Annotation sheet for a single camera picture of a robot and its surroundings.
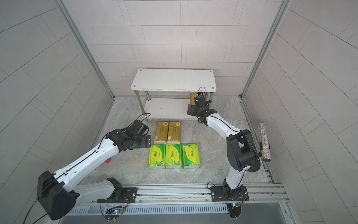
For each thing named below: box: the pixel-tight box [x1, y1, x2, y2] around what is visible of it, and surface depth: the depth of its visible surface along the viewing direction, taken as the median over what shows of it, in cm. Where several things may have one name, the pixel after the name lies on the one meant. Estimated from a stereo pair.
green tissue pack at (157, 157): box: [148, 144, 166, 170], surface depth 80 cm
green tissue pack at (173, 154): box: [165, 143, 183, 166], surface depth 81 cm
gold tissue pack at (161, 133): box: [153, 121, 170, 145], surface depth 89 cm
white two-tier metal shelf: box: [130, 68, 217, 122], surface depth 84 cm
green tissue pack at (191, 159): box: [182, 142, 201, 169], surface depth 80 cm
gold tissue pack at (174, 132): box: [167, 121, 182, 145], surface depth 90 cm
